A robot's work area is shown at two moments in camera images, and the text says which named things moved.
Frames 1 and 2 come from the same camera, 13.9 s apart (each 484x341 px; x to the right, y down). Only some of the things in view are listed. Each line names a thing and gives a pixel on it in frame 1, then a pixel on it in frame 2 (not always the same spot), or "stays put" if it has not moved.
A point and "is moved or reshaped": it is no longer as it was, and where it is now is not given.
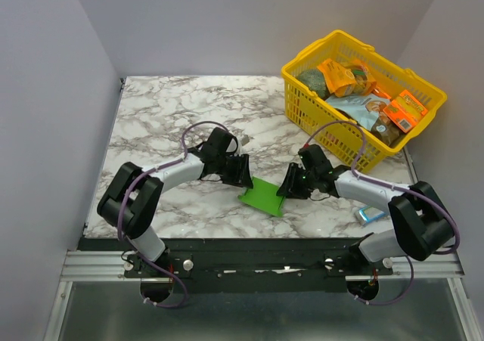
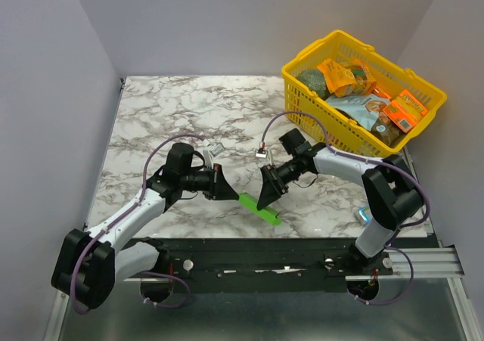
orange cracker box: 405,111 stays put
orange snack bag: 347,81 stays put
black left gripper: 240,177 -> 219,188
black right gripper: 297,181 -> 272,178
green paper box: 263,195 is moved or reshaped
